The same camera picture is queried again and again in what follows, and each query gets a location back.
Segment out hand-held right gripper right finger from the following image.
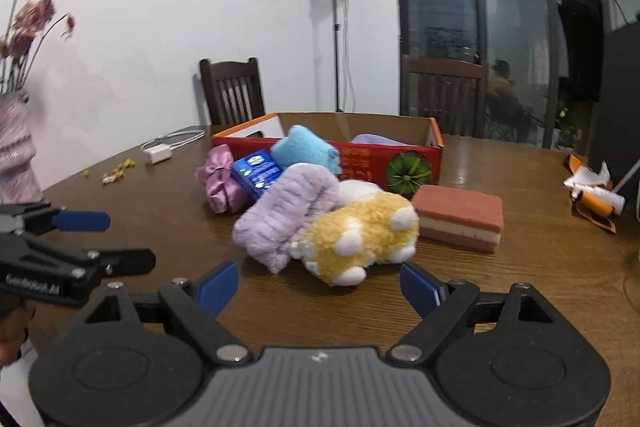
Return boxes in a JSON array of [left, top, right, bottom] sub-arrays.
[[390, 263, 556, 364]]

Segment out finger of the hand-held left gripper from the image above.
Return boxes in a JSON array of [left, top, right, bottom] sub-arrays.
[[21, 235, 157, 286], [0, 202, 111, 235]]

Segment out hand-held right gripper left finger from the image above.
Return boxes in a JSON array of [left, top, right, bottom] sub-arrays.
[[82, 261, 251, 364]]

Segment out yellow and white plush toy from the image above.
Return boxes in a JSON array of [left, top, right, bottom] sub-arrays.
[[290, 179, 421, 286]]

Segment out fluffy lilac cloth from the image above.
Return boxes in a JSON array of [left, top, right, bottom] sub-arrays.
[[232, 163, 341, 276]]

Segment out red cardboard box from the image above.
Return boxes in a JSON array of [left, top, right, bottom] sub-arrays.
[[211, 112, 445, 198]]

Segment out blue plush toy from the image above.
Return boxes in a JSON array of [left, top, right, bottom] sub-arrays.
[[270, 125, 342, 175]]

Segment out person's left hand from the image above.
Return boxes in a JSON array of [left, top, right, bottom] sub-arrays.
[[0, 302, 33, 365]]

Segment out scattered yellow candy bits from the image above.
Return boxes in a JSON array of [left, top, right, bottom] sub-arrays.
[[81, 158, 137, 186]]

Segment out pink layered sponge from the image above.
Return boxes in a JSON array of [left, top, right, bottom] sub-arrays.
[[411, 185, 504, 254]]

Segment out pink ribbed vase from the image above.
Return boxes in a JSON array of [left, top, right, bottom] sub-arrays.
[[0, 88, 43, 204]]

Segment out pink bow pouch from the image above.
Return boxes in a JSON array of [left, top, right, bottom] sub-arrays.
[[195, 145, 251, 214]]

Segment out blue tissue packet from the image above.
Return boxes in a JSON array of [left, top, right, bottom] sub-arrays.
[[231, 149, 283, 202]]

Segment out orange and white wrapper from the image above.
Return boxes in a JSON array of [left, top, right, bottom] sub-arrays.
[[562, 152, 626, 233]]

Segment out dark wooden chair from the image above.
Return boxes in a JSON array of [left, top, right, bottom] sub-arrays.
[[400, 54, 488, 138], [199, 57, 266, 126]]

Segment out pink artificial flowers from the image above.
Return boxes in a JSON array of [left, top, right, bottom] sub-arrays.
[[0, 0, 108, 95]]

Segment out white charger with cable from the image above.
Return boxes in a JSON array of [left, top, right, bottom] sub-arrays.
[[141, 126, 207, 166]]

